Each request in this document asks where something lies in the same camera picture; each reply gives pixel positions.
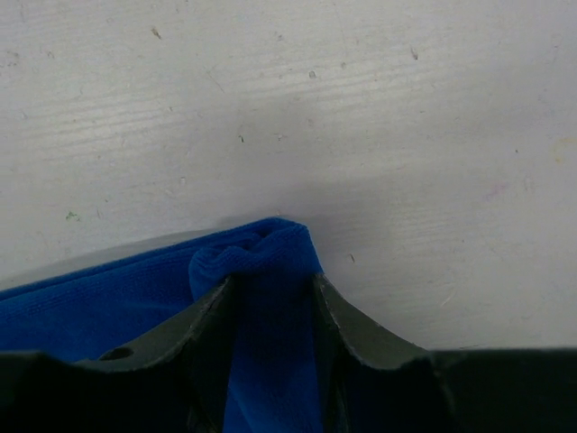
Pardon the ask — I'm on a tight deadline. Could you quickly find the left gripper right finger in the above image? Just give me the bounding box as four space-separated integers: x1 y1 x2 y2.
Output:
313 274 576 432

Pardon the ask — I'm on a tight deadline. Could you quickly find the blue towel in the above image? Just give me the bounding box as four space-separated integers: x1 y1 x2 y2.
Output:
1 218 322 432

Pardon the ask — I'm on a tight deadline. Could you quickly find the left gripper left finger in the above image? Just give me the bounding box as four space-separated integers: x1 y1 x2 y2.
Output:
1 278 235 432

